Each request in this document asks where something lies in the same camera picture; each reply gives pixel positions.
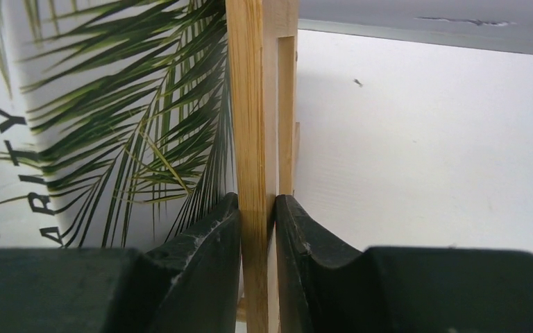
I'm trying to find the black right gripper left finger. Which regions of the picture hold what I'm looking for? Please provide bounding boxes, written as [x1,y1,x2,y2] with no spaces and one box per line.
[0,193,241,332]

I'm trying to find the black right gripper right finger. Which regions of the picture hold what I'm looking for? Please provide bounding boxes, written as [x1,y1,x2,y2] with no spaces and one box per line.
[274,195,533,332]

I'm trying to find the grey book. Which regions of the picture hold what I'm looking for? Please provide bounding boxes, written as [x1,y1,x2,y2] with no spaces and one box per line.
[0,1,235,250]

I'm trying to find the wooden book rack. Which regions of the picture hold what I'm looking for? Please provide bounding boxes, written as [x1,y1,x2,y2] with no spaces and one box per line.
[226,1,299,332]

